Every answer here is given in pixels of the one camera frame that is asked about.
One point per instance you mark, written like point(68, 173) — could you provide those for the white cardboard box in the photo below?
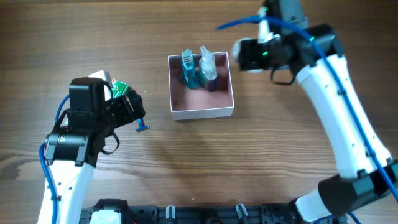
point(199, 103)

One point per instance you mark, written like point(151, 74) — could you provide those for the clear spray bottle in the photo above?
point(208, 73)

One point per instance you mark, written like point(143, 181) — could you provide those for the black mounting rail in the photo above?
point(240, 213)

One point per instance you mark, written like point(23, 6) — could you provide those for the white lidded jar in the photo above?
point(235, 50)

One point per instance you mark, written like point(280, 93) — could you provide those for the teal liquid bottle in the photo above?
point(189, 72)

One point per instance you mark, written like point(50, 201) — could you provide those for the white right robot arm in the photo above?
point(366, 170)

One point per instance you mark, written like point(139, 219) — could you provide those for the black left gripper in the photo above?
point(130, 106)

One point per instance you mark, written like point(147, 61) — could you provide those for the blue disposable razor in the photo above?
point(142, 125)

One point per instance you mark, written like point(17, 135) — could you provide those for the green white packet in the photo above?
point(119, 88)

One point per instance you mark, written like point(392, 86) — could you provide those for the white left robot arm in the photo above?
point(69, 154)

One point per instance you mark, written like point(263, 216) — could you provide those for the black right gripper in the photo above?
point(249, 54)

